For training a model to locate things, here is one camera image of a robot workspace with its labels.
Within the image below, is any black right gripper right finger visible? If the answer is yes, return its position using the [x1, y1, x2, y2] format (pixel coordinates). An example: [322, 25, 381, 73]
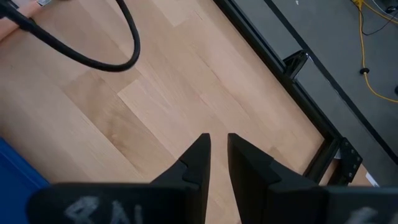
[227, 133, 327, 224]

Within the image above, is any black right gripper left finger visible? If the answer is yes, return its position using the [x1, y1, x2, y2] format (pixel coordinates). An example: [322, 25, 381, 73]
[150, 133, 212, 224]

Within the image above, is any blue textured plastic tray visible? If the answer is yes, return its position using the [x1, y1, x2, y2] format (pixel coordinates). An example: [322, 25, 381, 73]
[0, 136, 51, 224]

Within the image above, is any black table frame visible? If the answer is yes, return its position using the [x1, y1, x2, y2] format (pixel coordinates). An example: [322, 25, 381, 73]
[213, 0, 364, 187]

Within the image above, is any thick black sleeved cable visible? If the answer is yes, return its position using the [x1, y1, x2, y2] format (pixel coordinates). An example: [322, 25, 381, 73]
[0, 0, 141, 73]

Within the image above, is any yellow cable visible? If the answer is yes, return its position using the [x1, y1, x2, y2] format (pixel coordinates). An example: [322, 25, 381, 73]
[351, 0, 398, 104]

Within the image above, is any thin black cable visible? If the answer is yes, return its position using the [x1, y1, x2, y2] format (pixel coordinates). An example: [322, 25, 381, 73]
[360, 0, 398, 37]

